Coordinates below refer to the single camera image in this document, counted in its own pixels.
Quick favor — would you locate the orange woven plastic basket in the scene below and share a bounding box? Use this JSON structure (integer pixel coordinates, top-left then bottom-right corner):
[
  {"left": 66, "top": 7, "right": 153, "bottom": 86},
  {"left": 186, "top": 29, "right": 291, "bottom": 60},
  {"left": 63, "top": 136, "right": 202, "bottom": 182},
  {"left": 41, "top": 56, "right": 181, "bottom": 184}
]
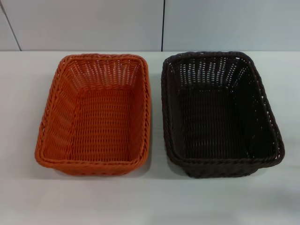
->
[{"left": 35, "top": 53, "right": 152, "bottom": 177}]

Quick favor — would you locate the dark brown woven basket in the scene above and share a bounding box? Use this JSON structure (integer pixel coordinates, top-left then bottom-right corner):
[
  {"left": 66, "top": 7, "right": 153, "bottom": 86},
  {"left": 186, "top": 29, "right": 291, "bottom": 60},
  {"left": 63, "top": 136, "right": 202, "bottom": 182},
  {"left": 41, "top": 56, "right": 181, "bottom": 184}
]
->
[{"left": 161, "top": 51, "right": 285, "bottom": 178}]

